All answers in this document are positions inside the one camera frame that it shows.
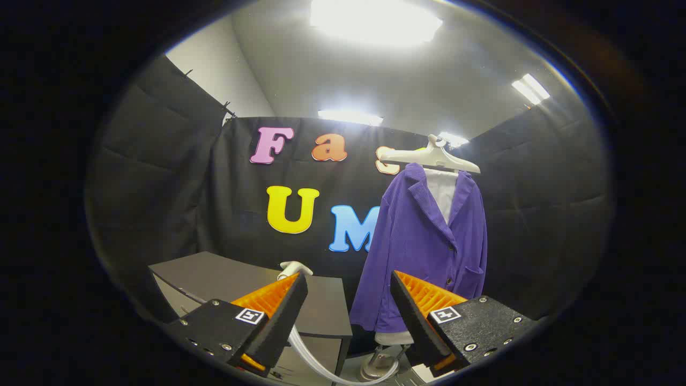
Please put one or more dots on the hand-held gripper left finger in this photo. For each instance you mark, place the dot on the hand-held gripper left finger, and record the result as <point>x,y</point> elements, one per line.
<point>284,321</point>

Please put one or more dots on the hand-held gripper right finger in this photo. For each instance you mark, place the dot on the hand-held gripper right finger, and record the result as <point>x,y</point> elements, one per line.
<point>412,316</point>

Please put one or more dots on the white shirt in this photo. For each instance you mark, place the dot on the white shirt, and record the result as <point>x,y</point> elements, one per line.
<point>442,193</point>

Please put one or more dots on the grey steamer stand base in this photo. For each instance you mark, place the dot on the grey steamer stand base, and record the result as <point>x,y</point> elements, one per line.
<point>375,367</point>

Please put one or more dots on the white clothes hanger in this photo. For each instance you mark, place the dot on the white clothes hanger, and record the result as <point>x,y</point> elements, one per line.
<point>429,156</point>

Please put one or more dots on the black quilted curtain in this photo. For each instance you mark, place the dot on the black quilted curtain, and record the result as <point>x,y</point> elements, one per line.
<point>536,214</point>
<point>150,177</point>

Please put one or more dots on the long ceiling light panel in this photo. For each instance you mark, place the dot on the long ceiling light panel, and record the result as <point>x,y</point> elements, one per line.
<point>348,117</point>

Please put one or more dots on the double ceiling light panel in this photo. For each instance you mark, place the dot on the double ceiling light panel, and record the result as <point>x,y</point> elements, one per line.
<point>530,88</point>

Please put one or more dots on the large ceiling light panel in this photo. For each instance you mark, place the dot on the large ceiling light panel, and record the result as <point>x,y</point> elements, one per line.
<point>375,21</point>

